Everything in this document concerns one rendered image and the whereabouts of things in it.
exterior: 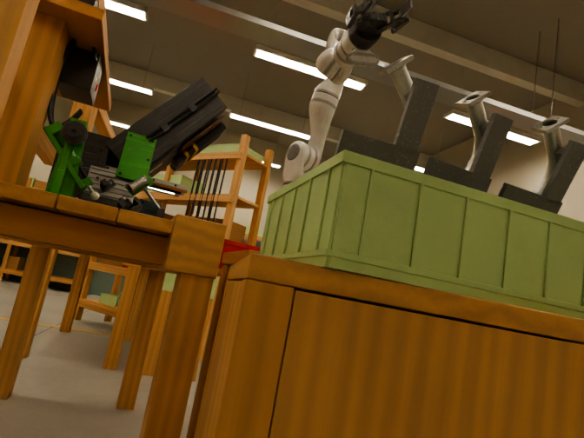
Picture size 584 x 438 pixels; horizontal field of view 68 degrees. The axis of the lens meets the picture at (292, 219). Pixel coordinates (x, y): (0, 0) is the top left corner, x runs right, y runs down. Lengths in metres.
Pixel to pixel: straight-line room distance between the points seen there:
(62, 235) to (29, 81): 0.62
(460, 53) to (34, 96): 5.74
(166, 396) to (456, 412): 0.74
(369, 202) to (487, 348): 0.28
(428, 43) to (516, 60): 1.43
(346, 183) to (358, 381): 0.28
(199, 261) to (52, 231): 0.38
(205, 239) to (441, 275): 0.68
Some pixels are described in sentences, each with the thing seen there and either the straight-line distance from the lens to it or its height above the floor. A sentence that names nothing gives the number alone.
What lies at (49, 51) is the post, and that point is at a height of 1.38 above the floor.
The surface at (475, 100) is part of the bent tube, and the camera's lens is 0.92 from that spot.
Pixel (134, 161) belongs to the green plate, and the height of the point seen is 1.15.
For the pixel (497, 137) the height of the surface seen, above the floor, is 1.11.
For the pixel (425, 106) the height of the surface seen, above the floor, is 1.10.
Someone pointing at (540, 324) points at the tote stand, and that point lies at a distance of 0.79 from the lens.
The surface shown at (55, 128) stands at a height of 1.12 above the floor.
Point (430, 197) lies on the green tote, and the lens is 0.70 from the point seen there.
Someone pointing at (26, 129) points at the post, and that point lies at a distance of 1.64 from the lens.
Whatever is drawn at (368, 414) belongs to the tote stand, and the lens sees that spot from 0.67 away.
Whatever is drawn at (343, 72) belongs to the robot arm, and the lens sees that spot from 1.28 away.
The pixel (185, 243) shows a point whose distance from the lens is 1.18.
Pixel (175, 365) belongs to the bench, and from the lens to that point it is 1.21.
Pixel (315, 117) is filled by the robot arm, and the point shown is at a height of 1.35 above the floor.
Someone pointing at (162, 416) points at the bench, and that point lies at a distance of 1.23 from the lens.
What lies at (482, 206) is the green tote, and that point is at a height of 0.94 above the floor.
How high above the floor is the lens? 0.74
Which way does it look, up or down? 10 degrees up
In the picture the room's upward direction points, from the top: 11 degrees clockwise
